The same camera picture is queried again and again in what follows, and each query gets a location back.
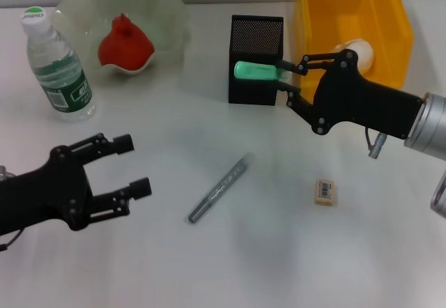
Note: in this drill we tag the mint green pen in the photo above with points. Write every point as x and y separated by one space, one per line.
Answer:
254 71

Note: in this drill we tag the pale green glass fruit plate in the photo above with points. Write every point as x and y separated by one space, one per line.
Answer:
80 19

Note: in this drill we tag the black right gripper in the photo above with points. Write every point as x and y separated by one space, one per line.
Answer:
366 102

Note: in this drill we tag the grey marker pen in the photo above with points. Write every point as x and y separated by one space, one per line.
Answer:
219 187

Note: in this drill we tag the red-orange fruit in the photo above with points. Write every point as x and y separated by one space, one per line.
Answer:
125 50

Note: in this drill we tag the yellow plastic bin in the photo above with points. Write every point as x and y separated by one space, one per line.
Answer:
348 8

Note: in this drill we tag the black mesh pen holder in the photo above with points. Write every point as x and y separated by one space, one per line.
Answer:
256 36

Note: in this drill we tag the beige eraser with barcode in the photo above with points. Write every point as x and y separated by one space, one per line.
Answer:
325 192

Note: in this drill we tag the clear green-label water bottle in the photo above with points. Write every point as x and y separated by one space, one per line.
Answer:
59 78

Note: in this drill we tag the white paper ball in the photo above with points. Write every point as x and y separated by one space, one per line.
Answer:
366 53

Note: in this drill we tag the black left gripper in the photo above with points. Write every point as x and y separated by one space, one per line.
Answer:
52 193

